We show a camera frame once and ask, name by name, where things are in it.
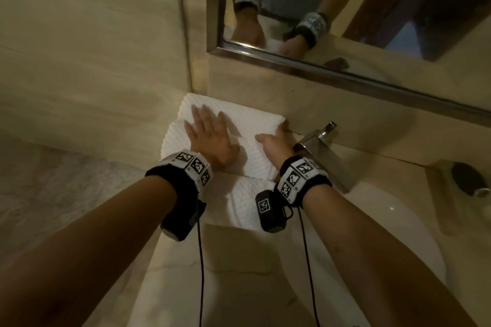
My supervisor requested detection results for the person's right hand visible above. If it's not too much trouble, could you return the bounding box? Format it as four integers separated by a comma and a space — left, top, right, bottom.
255, 123, 296, 167

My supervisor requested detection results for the person's left hand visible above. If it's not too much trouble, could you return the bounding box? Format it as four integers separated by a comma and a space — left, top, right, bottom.
184, 104, 241, 172

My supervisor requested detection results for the white waffle towel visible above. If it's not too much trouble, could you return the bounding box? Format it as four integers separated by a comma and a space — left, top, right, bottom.
160, 120, 280, 181

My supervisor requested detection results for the person's left forearm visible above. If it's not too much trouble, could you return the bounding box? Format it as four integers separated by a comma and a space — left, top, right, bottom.
0, 177, 178, 327

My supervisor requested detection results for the beige marble countertop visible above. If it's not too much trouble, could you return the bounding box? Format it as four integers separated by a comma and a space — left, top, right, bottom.
134, 92, 491, 327

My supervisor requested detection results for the right marker wrist band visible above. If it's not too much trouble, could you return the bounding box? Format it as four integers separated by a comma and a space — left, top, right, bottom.
274, 156, 332, 209

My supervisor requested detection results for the marker wrist band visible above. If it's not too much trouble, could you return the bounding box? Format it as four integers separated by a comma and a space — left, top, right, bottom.
274, 156, 332, 209
145, 149, 214, 202

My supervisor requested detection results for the left marker wrist band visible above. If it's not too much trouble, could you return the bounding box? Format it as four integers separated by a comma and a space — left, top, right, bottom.
145, 149, 214, 202

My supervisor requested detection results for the chrome faucet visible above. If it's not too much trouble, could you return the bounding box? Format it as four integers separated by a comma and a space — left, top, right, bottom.
293, 122, 358, 194

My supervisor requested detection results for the white sink basin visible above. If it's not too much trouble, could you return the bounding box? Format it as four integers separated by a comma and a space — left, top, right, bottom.
283, 181, 448, 327

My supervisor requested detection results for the clear glass tray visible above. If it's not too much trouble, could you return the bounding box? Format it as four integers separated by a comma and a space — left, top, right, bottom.
426, 160, 491, 238

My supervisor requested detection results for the small dark soap dish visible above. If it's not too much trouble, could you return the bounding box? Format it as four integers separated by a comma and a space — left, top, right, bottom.
451, 161, 485, 197

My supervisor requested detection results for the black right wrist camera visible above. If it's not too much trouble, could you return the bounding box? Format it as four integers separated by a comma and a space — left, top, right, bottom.
255, 191, 294, 233

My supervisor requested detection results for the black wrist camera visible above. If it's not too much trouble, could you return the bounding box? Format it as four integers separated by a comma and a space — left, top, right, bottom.
160, 200, 207, 242
255, 191, 294, 233

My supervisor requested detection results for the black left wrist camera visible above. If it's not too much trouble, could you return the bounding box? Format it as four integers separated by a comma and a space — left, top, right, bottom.
160, 200, 207, 242

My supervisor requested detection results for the black right camera cable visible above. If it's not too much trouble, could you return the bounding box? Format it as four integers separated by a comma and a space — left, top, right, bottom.
297, 207, 321, 327

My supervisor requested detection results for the black camera cable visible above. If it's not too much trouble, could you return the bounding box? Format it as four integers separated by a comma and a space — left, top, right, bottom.
195, 204, 207, 327
297, 207, 321, 327

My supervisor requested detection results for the black left camera cable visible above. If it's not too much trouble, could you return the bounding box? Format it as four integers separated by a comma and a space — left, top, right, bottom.
195, 204, 207, 327

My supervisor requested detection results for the metal framed wall mirror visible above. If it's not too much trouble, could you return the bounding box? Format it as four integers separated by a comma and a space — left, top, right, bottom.
206, 0, 491, 128

